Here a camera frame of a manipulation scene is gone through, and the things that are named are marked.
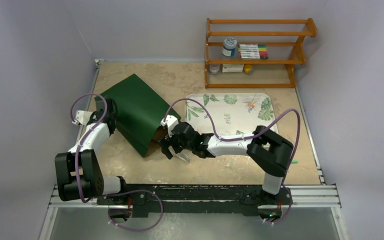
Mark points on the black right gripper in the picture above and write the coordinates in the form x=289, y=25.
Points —
x=171, y=142

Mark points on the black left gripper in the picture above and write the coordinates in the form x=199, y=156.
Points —
x=93, y=116

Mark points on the metal tongs white grips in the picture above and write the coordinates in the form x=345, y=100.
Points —
x=182, y=156

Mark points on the green paper bag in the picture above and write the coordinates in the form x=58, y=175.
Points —
x=139, y=113

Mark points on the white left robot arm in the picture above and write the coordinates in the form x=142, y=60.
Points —
x=78, y=173

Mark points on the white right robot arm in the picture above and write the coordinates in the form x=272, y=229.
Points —
x=270, y=151

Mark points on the leaf pattern serving tray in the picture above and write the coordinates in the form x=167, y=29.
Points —
x=232, y=113

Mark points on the small grey jar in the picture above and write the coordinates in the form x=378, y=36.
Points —
x=214, y=69

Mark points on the white green small box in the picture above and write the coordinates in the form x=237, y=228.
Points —
x=232, y=68

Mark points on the small yellow object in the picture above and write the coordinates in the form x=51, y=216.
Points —
x=248, y=68

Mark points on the blue jar patterned lid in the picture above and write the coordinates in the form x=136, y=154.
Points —
x=229, y=46

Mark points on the set of coloured markers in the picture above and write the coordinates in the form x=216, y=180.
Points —
x=253, y=51

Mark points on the orange wooden shelf rack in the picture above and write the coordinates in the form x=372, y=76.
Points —
x=222, y=47

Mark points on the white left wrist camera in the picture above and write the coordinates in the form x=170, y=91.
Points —
x=82, y=117

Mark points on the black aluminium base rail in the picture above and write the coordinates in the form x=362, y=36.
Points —
x=245, y=199

